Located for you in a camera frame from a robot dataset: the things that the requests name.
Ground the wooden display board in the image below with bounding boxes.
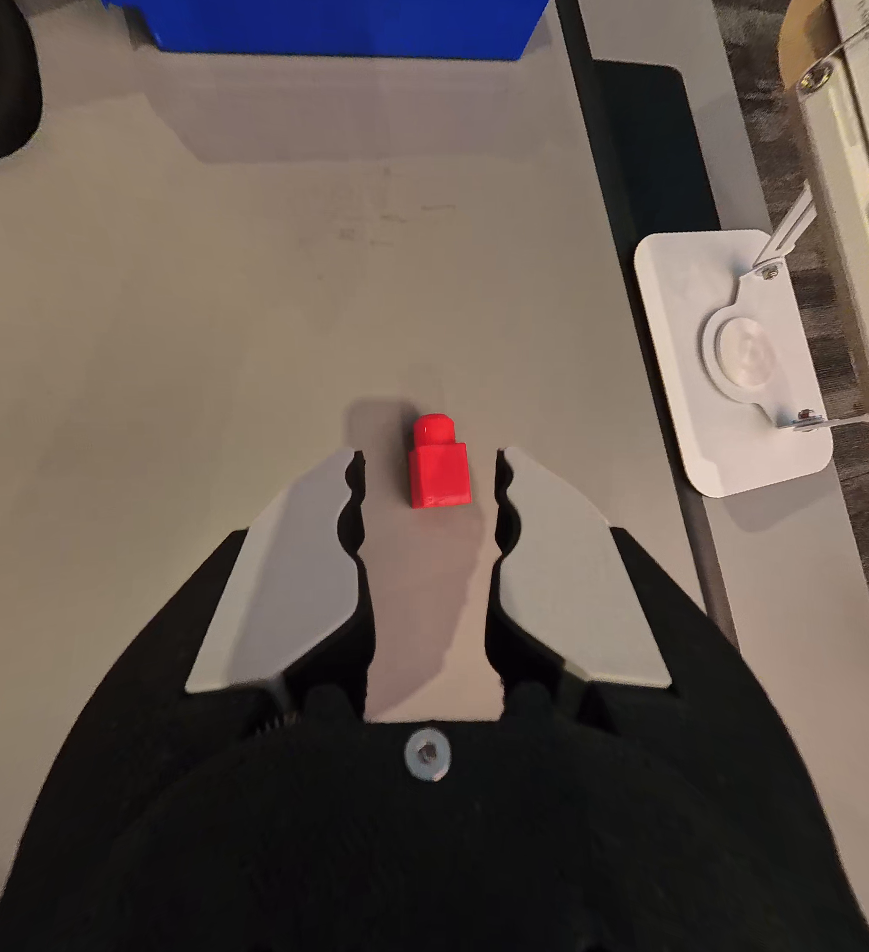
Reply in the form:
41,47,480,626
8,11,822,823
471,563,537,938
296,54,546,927
776,0,869,544

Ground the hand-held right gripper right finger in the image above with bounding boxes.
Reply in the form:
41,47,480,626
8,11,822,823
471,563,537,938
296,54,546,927
485,446,673,718

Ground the red one-stud block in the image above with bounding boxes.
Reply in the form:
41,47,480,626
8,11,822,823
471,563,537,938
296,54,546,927
406,414,474,510

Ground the metal poster bracket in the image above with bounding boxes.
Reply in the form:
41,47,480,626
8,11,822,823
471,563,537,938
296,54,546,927
698,178,869,432

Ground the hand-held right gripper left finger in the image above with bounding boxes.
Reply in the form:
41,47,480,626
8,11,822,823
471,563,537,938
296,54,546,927
183,448,376,718

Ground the blue plastic bin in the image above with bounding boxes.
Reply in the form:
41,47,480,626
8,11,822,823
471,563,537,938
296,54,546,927
103,0,550,60

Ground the black desk mat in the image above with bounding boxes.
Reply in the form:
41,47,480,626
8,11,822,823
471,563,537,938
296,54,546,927
590,61,721,246

